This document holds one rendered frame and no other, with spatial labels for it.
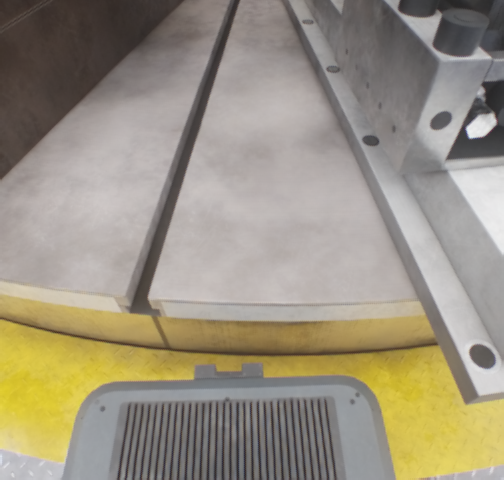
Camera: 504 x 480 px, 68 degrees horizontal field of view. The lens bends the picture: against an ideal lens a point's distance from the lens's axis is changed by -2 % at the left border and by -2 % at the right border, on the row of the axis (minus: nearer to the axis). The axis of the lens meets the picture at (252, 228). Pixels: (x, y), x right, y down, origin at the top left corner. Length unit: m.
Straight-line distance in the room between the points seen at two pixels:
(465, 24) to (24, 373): 1.14
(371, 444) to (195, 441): 0.28
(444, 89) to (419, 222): 0.28
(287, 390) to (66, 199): 0.64
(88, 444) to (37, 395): 0.39
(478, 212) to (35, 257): 0.84
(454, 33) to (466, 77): 0.07
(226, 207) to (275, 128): 0.31
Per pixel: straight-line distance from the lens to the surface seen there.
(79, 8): 1.30
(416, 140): 0.70
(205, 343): 0.96
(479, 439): 1.06
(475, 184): 0.78
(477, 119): 0.74
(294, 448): 0.68
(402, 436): 1.00
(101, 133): 1.13
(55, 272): 0.84
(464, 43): 0.64
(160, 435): 0.70
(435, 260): 0.77
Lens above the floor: 0.93
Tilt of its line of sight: 50 degrees down
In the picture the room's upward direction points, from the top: 1 degrees counter-clockwise
